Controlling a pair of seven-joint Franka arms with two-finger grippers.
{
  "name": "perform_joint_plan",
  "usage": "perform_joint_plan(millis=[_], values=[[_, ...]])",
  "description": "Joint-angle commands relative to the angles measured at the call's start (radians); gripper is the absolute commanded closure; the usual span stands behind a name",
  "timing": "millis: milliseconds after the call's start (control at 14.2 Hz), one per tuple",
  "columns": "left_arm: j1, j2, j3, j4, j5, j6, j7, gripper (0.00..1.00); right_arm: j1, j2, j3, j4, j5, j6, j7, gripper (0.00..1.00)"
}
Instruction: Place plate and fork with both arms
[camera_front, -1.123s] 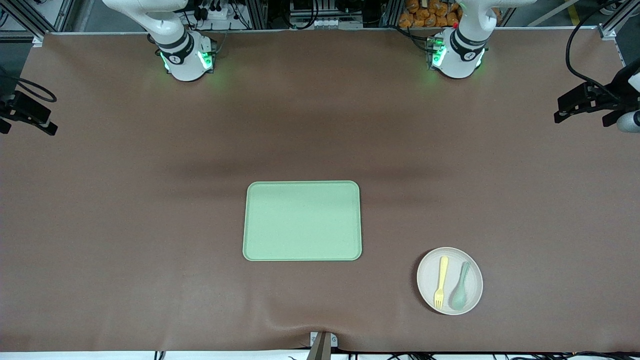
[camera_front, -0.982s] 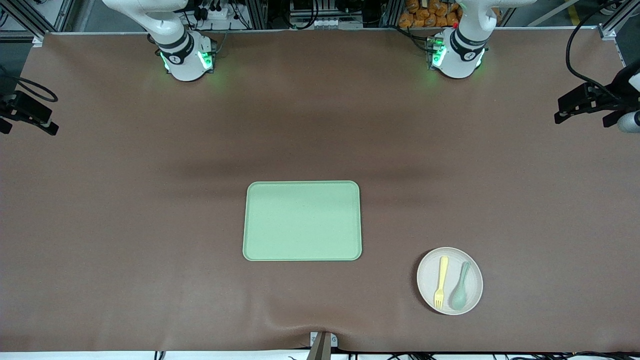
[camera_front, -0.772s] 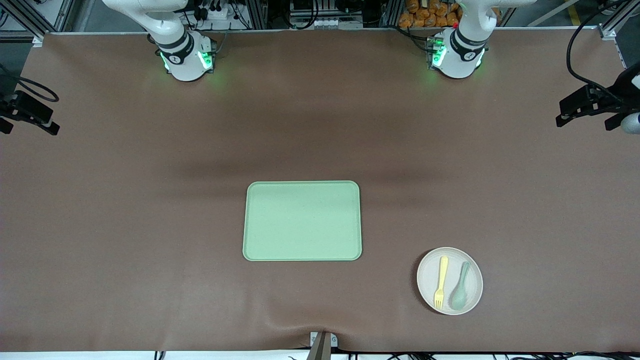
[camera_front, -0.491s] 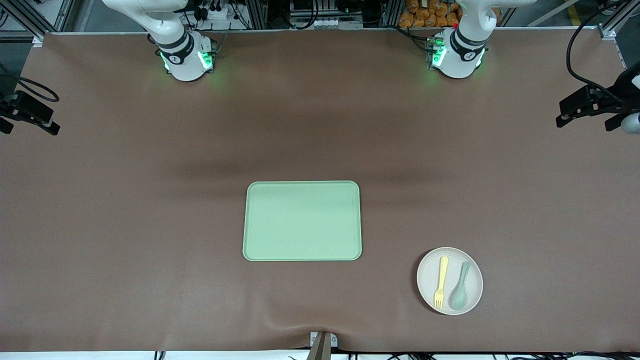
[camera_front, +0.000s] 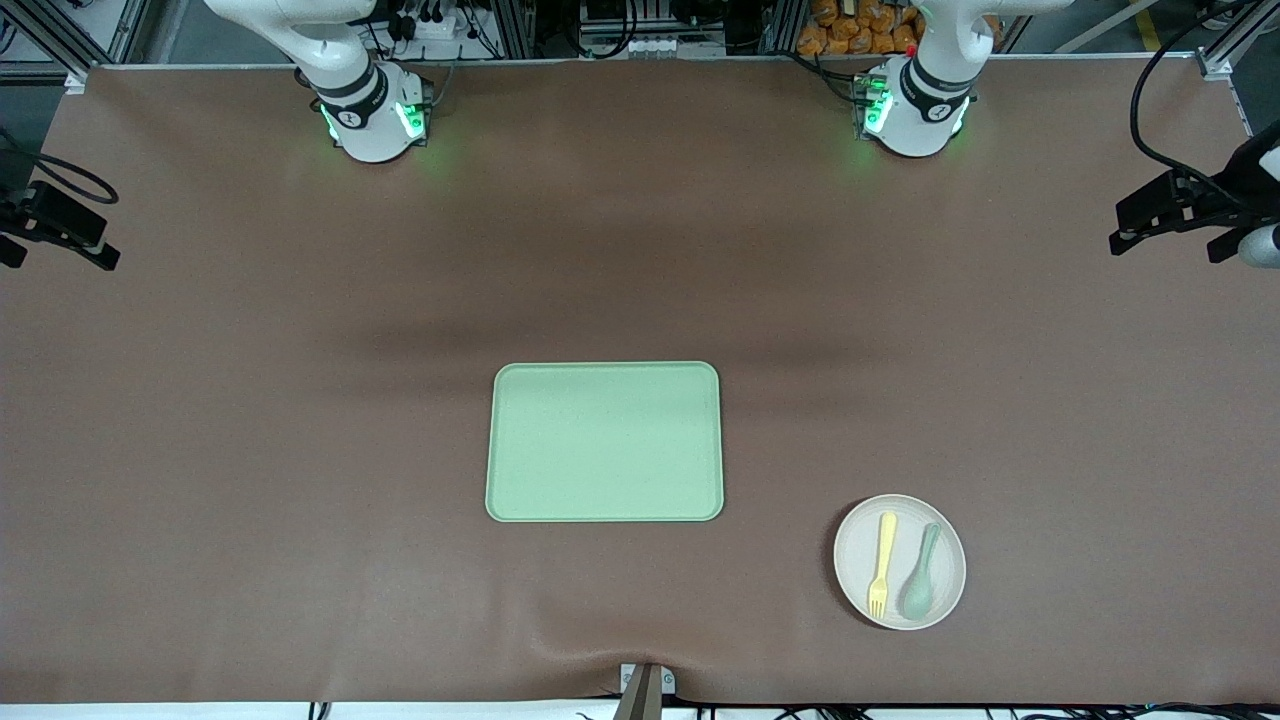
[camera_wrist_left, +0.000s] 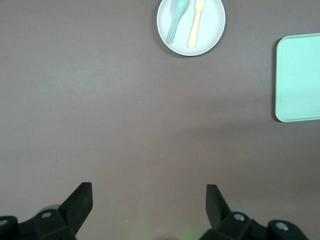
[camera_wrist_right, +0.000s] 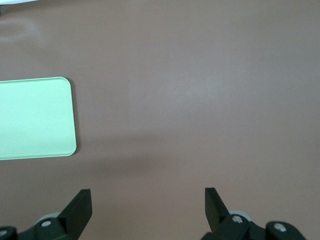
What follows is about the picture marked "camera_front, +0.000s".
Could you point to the white socket strip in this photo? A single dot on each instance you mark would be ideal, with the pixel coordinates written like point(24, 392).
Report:
point(620, 45)

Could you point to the white power strip with plugs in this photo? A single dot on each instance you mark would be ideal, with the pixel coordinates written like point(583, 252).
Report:
point(430, 25)

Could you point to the round beige plate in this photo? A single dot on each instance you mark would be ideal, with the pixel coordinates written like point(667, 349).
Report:
point(860, 560)

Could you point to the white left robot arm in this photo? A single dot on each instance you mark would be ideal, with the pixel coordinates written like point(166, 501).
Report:
point(915, 110)

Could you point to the bag of orange snacks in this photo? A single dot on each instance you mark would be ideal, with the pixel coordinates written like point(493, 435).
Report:
point(860, 30)

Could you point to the aluminium frame post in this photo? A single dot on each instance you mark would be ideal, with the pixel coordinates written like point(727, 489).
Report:
point(510, 25)
point(55, 40)
point(780, 25)
point(1225, 50)

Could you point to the yellow plastic fork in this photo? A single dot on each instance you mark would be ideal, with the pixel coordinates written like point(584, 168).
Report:
point(885, 540)

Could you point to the pale green plastic spoon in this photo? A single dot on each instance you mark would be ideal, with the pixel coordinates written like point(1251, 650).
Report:
point(918, 590)

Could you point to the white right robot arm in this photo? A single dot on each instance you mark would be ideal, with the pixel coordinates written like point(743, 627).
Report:
point(370, 120)

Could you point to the metal clamp bracket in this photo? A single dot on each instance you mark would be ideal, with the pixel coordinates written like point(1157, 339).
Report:
point(645, 690)

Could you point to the brown table cover mat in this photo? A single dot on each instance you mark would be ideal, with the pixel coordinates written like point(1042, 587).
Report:
point(300, 400)

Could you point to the light green rectangular tray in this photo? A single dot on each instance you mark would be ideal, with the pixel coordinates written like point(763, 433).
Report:
point(605, 440)

